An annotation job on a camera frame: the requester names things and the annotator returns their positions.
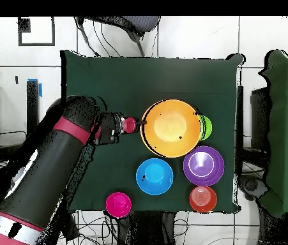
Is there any large orange bowl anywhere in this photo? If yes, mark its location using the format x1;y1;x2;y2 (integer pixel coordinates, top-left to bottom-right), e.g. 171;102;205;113
139;98;202;158

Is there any dark green tablecloth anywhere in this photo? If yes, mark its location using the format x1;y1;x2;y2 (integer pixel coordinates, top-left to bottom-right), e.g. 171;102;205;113
59;49;245;214

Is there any medium blue bowl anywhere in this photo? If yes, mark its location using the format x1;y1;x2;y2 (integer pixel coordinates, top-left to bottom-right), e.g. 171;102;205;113
135;158;174;197

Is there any small green bowl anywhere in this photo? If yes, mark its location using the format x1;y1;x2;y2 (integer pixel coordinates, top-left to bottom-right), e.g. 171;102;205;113
198;114;213;142

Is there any purple bowl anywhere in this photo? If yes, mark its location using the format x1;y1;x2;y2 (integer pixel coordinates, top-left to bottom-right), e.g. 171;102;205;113
183;145;225;187

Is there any small pink-red bowl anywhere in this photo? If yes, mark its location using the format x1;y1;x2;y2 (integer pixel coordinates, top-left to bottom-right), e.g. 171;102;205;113
105;191;132;219

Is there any blue tape strip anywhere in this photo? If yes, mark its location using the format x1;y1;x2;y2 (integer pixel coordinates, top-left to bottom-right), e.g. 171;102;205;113
27;78;43;98

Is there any small orange bowl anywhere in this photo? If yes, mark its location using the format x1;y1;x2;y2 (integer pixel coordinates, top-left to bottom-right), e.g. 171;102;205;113
188;185;218;213

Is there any black metal stand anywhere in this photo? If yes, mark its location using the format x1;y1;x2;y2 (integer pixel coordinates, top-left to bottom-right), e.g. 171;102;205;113
0;80;42;164

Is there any grey mesh office chair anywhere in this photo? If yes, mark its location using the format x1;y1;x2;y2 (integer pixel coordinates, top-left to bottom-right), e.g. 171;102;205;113
73;16;162;57

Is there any black chair base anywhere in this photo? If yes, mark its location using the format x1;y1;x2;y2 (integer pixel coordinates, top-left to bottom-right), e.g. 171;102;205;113
238;174;267;202

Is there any green cloth side table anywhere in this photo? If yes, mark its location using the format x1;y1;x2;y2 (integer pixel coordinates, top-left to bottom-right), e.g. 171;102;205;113
258;49;288;218

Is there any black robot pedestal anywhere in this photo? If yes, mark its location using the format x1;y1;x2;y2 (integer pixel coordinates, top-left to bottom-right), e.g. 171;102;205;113
117;211;178;245

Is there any tangle of floor cables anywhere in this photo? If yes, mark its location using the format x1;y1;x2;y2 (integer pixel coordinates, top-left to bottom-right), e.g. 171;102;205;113
56;211;119;245

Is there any black square floor frame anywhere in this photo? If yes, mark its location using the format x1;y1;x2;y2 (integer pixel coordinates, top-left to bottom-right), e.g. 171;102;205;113
17;16;56;47

